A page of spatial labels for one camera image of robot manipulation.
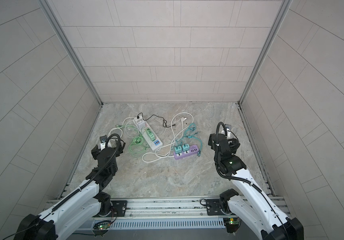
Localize light green cable bundle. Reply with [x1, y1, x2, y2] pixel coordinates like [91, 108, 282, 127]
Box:
[116, 124, 150, 157]

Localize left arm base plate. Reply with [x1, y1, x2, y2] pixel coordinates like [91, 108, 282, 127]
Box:
[98, 200, 128, 218]

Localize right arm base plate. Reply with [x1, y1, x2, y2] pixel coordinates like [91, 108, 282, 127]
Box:
[201, 199, 228, 216]

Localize white multicolour power strip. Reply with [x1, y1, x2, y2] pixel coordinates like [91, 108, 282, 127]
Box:
[134, 116, 163, 151]

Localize left circuit board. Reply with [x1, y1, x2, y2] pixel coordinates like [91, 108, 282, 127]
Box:
[93, 221, 111, 231]

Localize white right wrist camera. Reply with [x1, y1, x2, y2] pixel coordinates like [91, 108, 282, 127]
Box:
[221, 124, 233, 139]

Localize circuit board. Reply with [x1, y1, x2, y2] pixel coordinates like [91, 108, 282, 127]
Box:
[93, 221, 111, 231]
[223, 218, 241, 235]

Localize teal charger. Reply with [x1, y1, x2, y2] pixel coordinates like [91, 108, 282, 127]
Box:
[175, 146, 183, 155]
[182, 144, 190, 152]

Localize purple power strip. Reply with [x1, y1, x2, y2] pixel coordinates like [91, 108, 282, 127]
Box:
[174, 145, 200, 160]

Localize teal cable bundle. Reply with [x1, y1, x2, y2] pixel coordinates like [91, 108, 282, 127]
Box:
[174, 122, 204, 157]

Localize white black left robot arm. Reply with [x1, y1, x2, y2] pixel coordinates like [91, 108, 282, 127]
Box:
[13, 140, 126, 240]

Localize light green charger block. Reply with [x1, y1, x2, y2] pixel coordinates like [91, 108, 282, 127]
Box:
[148, 133, 156, 141]

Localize white square charger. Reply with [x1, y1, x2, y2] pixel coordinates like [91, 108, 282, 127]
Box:
[138, 122, 147, 132]

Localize light green cube charger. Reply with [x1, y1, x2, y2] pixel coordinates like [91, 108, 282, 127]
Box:
[146, 129, 153, 137]

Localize thick white power cord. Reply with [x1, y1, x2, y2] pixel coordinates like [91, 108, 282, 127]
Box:
[108, 116, 137, 142]

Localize right circuit board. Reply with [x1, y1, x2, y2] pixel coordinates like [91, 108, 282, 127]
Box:
[223, 218, 241, 235]

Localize thin black cable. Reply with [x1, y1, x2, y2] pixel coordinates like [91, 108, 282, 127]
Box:
[137, 112, 177, 129]

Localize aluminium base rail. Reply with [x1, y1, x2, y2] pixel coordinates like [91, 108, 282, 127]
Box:
[38, 195, 291, 222]

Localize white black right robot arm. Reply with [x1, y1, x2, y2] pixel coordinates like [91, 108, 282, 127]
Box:
[209, 133, 305, 240]

